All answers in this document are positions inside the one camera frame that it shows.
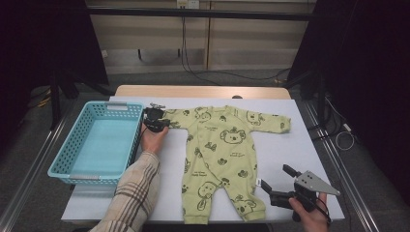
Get green printed baby romper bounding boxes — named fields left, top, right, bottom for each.
left=163, top=104, right=292, bottom=225

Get person's left hand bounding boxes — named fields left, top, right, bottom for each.
left=139, top=124, right=169, bottom=156

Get black curtain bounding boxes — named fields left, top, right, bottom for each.
left=286, top=0, right=410, bottom=197
left=0, top=0, right=109, bottom=156

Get black wall cable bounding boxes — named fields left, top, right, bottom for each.
left=180, top=15, right=292, bottom=86

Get person's right hand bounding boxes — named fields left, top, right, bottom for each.
left=288, top=192, right=331, bottom=232

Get light blue plastic basket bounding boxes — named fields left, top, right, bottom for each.
left=47, top=101, right=146, bottom=188

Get yellow floor cable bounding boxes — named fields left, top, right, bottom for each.
left=37, top=90, right=52, bottom=108

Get white table board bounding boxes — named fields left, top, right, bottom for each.
left=61, top=96, right=345, bottom=224

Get right hand-held gripper cable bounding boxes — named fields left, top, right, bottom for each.
left=308, top=192, right=333, bottom=225

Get left hand-held gripper cable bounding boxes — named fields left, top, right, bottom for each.
left=136, top=124, right=149, bottom=153

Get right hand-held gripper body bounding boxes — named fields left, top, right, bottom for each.
left=270, top=170, right=341, bottom=215

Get white wall socket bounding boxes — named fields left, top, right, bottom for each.
left=176, top=0, right=201, bottom=10

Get hand-held gripper cable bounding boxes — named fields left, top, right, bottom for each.
left=136, top=124, right=149, bottom=153
left=308, top=192, right=333, bottom=225

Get black stand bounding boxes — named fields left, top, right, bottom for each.
left=283, top=69, right=328, bottom=130
left=47, top=67, right=114, bottom=131

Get aluminium rail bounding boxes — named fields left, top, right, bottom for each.
left=303, top=101, right=382, bottom=232
left=0, top=112, right=71, bottom=232

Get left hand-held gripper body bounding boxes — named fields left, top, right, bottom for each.
left=143, top=102, right=167, bottom=133

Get black floor cables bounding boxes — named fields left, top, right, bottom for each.
left=307, top=109, right=347, bottom=142

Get white coiled cable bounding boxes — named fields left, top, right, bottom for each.
left=335, top=130, right=356, bottom=152

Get black horizontal bar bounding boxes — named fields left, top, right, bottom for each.
left=86, top=7, right=318, bottom=22

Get white cable with adapter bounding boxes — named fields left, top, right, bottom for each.
left=325, top=96, right=353, bottom=133

